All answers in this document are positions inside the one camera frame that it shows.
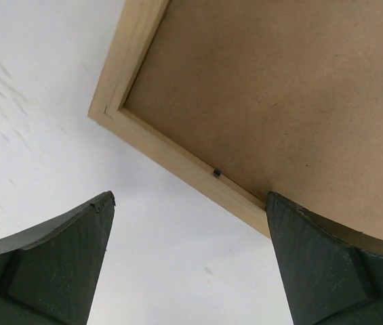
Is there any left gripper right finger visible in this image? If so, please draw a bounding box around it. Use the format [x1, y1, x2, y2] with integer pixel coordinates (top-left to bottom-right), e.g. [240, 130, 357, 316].
[266, 192, 383, 324]

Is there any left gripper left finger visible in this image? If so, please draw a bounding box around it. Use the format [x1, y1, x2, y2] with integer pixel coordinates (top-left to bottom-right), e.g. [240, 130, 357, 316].
[0, 191, 115, 324]

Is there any wooden picture frame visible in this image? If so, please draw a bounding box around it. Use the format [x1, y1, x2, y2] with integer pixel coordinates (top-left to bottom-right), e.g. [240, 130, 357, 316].
[89, 1, 383, 239]

